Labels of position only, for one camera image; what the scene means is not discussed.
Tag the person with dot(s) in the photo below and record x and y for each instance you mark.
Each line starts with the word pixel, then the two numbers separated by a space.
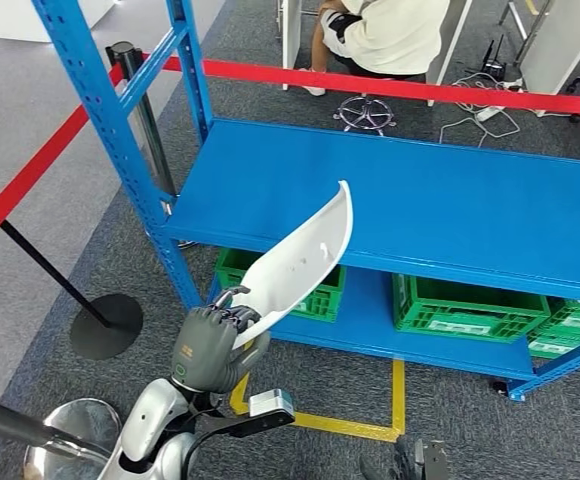
pixel 395 33

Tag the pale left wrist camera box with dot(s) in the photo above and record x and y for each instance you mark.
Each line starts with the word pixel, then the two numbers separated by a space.
pixel 270 402

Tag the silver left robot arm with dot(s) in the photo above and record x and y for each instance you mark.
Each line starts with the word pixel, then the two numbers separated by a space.
pixel 150 417

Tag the white power strip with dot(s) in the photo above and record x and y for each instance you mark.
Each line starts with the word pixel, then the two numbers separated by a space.
pixel 513 84

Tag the chrome stanchion post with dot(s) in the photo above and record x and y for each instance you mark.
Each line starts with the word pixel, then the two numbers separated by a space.
pixel 85 420
pixel 145 126

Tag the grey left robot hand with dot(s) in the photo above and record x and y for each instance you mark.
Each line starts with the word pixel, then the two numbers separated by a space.
pixel 200 351

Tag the blue metal shelf rack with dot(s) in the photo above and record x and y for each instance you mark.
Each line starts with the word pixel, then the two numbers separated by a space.
pixel 420 199

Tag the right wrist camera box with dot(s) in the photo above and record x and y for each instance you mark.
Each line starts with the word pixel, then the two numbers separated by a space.
pixel 435 464

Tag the grey metal frame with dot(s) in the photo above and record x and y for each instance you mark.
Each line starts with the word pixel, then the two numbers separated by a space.
pixel 534 32

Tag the white display plinth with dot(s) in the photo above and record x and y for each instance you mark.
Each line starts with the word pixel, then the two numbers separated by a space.
pixel 30 16

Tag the white curved plastic part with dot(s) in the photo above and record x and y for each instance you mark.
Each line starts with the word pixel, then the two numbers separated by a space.
pixel 294 265

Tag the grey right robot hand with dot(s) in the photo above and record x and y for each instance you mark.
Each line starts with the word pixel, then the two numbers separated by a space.
pixel 395 464

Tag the black pole stand round base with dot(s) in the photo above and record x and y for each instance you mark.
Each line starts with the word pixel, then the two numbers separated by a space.
pixel 107 328

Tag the green plastic crate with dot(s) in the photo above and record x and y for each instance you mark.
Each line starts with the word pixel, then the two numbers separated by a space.
pixel 470 324
pixel 575 324
pixel 328 301

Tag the black router with antennas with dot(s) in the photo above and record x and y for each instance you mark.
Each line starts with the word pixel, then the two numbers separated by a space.
pixel 494 68

